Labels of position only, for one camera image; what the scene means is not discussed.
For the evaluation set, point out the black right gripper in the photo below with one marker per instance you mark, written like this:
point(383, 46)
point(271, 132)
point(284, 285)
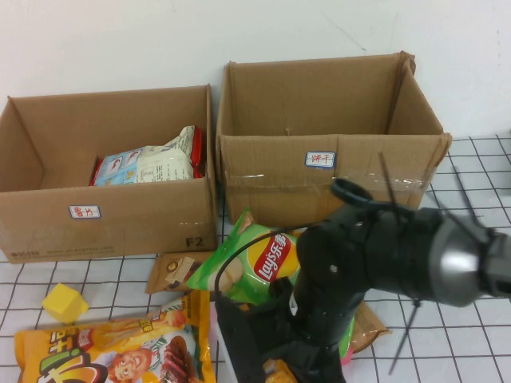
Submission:
point(315, 339)

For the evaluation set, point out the white red shrimp chips bag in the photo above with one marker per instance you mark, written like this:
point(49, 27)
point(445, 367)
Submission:
point(159, 167)

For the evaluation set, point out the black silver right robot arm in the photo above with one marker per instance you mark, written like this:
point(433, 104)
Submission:
point(379, 255)

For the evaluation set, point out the long brown snack pack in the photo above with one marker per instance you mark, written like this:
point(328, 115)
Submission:
point(369, 327)

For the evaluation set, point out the orange cracker pack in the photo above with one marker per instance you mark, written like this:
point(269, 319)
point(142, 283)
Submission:
point(279, 373)

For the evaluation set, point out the taped cardboard box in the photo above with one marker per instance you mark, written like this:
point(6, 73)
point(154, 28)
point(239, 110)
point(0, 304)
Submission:
point(279, 191)

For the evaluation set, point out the brown chocolate nut bar pack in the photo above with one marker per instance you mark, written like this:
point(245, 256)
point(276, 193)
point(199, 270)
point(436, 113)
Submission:
point(171, 271)

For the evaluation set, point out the white label red characters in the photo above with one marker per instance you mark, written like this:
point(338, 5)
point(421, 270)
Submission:
point(84, 211)
point(320, 159)

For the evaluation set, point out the cardboard box with F2 print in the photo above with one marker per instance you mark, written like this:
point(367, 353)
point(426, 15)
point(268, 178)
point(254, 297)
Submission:
point(120, 223)

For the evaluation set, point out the orange cartoon chips bag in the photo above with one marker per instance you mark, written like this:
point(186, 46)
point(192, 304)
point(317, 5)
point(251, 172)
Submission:
point(80, 359)

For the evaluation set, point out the yellow foam block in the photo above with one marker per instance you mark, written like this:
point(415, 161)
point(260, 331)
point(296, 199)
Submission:
point(64, 305)

